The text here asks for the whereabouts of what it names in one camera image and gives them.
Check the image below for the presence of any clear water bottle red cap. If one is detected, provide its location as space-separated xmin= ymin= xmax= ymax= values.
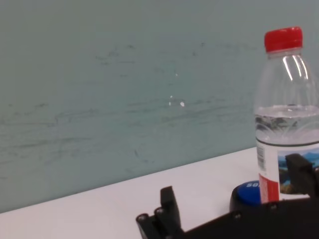
xmin=253 ymin=26 xmax=319 ymax=202

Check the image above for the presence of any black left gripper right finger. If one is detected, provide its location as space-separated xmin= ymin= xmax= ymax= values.
xmin=285 ymin=153 xmax=319 ymax=198

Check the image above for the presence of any blue push button black base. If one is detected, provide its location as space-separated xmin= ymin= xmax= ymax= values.
xmin=228 ymin=179 xmax=262 ymax=213

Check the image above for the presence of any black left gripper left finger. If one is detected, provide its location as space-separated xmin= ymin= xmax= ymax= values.
xmin=136 ymin=185 xmax=185 ymax=239

